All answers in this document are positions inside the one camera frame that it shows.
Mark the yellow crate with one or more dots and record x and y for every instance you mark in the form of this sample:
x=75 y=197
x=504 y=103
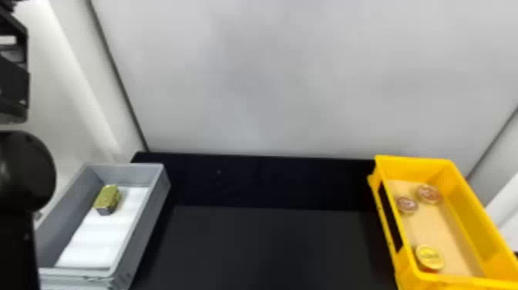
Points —
x=465 y=190

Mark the yellow can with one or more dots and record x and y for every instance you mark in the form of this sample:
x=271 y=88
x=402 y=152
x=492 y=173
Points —
x=429 y=257
x=107 y=199
x=406 y=204
x=429 y=193

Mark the grey crate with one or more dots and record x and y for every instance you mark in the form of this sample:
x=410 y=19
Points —
x=137 y=226

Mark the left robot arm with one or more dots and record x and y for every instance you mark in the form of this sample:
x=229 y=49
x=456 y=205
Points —
x=22 y=178

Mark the white foam pad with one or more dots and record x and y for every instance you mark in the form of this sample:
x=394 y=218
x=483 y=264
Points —
x=105 y=235

